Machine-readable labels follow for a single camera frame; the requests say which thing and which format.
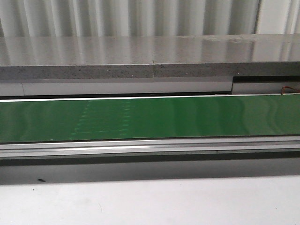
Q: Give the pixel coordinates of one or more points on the white corrugated curtain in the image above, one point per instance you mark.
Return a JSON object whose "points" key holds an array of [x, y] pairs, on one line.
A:
{"points": [[147, 18]]}

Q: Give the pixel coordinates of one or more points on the green conveyor belt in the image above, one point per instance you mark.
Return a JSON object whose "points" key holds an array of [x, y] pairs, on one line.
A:
{"points": [[54, 120]]}

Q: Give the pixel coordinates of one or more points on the grey stone countertop slab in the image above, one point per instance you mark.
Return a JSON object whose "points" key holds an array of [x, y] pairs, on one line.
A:
{"points": [[38, 58]]}

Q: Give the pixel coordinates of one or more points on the grey panel under countertop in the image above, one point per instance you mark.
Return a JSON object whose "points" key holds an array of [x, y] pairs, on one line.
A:
{"points": [[150, 86]]}

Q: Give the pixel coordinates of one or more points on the silver conveyor frame rail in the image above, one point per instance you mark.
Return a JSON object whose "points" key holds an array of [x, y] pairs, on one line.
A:
{"points": [[219, 145]]}

